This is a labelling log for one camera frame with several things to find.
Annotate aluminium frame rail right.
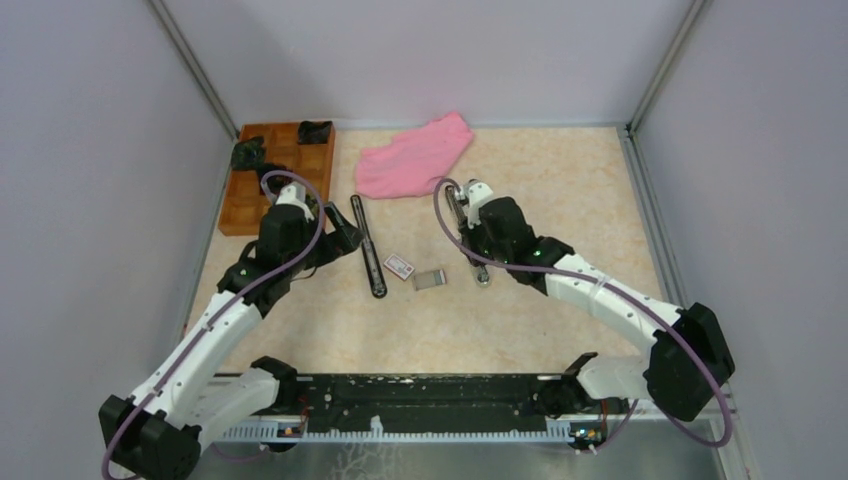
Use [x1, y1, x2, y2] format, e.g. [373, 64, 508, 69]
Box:
[616, 124, 692, 307]

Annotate aluminium frame corner post right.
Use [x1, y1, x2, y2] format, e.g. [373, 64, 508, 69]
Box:
[627, 0, 713, 137]

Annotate aluminium front frame rail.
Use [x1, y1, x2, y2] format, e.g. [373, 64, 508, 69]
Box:
[135, 374, 738, 423]

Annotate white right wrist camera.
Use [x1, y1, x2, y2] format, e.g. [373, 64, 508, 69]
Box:
[462, 179, 494, 212]

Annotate beige and black stapler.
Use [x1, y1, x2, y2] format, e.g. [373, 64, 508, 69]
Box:
[444, 185, 491, 287]

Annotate aluminium frame corner post left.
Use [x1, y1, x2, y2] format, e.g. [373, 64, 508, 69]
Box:
[144, 0, 240, 140]

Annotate orange wooden compartment tray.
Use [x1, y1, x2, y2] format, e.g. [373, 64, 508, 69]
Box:
[218, 122, 335, 236]

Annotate aluminium frame rail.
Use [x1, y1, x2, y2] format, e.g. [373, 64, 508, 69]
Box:
[616, 124, 692, 307]
[135, 374, 738, 423]

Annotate dark rolled sock back left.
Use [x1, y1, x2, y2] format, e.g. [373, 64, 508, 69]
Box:
[230, 136, 266, 171]

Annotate pink cloth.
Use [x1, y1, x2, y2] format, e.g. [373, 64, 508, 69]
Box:
[354, 112, 474, 199]

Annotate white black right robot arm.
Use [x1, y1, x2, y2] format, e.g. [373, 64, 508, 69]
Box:
[451, 191, 735, 422]

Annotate white slotted cable duct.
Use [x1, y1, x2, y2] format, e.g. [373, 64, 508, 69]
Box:
[217, 417, 576, 445]

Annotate dark rolled sock back right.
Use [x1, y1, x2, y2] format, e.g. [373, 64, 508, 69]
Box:
[297, 121, 334, 145]

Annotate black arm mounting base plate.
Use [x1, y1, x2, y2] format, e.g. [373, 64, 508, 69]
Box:
[236, 373, 627, 436]

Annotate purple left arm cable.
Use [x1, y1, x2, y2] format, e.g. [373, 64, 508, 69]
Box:
[99, 170, 327, 480]

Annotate aluminium frame corner post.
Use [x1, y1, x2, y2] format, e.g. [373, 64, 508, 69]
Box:
[627, 0, 713, 137]
[144, 0, 240, 140]

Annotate red white staple box sleeve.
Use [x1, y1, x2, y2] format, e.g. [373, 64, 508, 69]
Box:
[383, 254, 415, 281]

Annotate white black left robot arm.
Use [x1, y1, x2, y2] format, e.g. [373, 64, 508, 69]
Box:
[98, 203, 364, 479]

